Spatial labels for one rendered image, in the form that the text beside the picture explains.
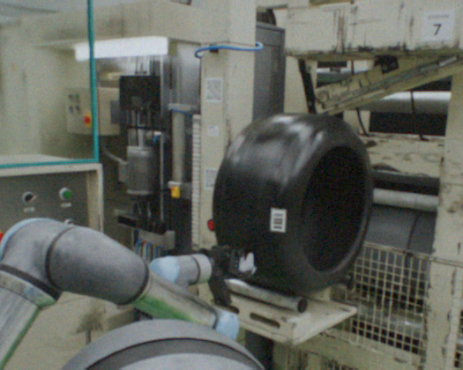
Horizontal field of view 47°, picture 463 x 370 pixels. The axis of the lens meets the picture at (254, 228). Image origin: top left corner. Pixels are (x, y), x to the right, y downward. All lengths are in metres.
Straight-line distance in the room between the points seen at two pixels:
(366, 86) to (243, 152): 0.58
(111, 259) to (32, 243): 0.15
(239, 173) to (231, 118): 0.32
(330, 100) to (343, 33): 0.27
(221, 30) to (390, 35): 0.51
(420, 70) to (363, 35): 0.21
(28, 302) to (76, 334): 0.86
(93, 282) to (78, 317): 0.90
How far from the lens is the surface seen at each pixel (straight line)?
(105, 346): 0.23
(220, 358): 0.21
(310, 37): 1.87
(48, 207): 1.73
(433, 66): 1.80
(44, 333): 1.77
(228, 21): 1.75
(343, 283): 1.77
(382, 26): 1.74
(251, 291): 1.64
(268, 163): 1.42
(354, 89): 1.92
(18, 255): 0.98
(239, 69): 1.77
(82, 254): 0.91
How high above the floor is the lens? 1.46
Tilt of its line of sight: 13 degrees down
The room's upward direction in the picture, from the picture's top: 2 degrees clockwise
